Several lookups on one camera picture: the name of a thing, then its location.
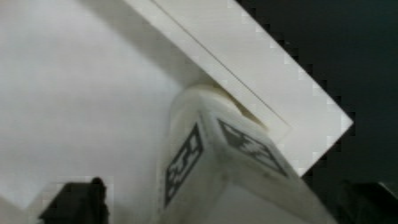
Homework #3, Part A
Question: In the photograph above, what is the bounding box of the white square tabletop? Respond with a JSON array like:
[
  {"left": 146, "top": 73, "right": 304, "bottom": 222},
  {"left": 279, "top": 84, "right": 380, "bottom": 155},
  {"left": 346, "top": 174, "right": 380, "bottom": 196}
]
[{"left": 0, "top": 0, "right": 352, "bottom": 224}]

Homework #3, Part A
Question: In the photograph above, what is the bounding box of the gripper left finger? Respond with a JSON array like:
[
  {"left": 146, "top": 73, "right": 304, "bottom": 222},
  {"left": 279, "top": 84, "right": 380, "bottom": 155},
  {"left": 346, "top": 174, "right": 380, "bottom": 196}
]
[{"left": 39, "top": 177, "right": 110, "bottom": 224}]

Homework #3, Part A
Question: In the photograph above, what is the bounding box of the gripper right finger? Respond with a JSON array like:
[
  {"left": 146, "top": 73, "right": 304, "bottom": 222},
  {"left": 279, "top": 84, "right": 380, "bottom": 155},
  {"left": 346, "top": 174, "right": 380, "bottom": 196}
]
[{"left": 339, "top": 182, "right": 398, "bottom": 224}]

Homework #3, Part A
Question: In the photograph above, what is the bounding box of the white table leg with tag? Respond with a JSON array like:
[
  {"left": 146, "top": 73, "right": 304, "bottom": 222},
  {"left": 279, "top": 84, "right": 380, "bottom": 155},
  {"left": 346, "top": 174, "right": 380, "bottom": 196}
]
[{"left": 153, "top": 85, "right": 337, "bottom": 224}]

